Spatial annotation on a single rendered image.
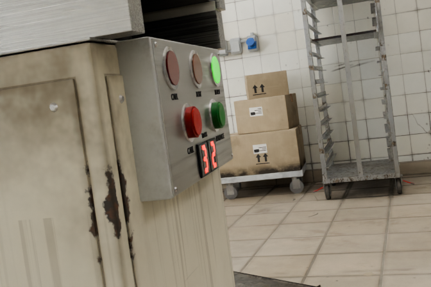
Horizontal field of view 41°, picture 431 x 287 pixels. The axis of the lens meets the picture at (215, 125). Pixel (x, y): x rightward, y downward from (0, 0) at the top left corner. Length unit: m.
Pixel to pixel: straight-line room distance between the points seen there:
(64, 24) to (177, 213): 0.23
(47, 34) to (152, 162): 0.13
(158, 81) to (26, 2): 0.12
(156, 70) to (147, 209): 0.12
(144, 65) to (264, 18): 4.14
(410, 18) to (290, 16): 0.88
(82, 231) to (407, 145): 4.11
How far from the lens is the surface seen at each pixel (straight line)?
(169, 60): 0.51
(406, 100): 4.48
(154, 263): 0.53
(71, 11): 0.47
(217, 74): 0.67
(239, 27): 4.66
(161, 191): 0.49
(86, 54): 0.46
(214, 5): 0.73
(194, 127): 0.54
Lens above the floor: 0.78
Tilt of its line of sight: 3 degrees down
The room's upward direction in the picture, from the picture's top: 8 degrees counter-clockwise
